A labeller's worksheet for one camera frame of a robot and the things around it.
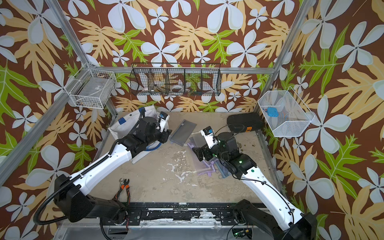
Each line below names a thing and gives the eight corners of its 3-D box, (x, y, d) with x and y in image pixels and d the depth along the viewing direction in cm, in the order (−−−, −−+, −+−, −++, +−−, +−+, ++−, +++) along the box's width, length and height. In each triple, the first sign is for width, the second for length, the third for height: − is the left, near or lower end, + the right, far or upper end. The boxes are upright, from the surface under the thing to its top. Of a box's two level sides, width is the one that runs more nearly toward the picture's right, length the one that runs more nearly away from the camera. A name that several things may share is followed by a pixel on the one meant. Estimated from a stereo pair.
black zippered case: (229, 132, 109) (230, 128, 106) (225, 116, 120) (226, 112, 116) (265, 132, 109) (268, 128, 106) (259, 116, 120) (261, 112, 116)
